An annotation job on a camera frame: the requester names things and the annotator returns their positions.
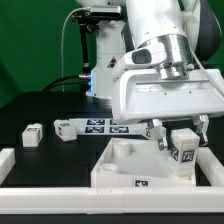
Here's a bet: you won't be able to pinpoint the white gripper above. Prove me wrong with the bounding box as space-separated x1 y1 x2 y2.
111 69 224 151

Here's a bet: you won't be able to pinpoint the white square tabletop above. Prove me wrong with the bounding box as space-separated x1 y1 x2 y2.
91 138 196 188

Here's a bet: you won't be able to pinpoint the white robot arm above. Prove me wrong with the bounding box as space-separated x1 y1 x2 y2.
77 0 224 149

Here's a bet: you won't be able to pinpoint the white U-shaped fence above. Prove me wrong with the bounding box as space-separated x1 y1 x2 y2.
0 148 224 214

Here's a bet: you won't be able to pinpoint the white marker base plate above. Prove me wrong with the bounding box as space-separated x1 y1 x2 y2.
70 118 146 135

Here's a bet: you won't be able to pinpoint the black base cables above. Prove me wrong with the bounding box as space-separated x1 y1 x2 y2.
42 74 92 93

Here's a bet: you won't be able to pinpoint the black camera stand pole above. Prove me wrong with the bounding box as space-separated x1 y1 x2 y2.
79 24 91 74

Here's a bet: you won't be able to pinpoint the black camera on mount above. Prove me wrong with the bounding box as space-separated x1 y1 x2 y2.
71 5 122 23

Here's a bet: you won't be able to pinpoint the white camera cable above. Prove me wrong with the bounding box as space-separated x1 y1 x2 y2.
60 7 88 93

